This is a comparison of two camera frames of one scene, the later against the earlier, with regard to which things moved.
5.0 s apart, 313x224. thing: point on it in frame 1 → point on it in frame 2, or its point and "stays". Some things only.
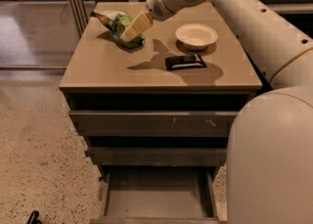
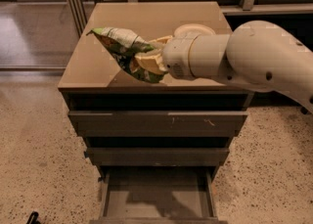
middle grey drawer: (157, 156) stays
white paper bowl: (195, 35) stays
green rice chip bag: (117, 22) → (124, 47)
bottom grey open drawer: (158, 195) stays
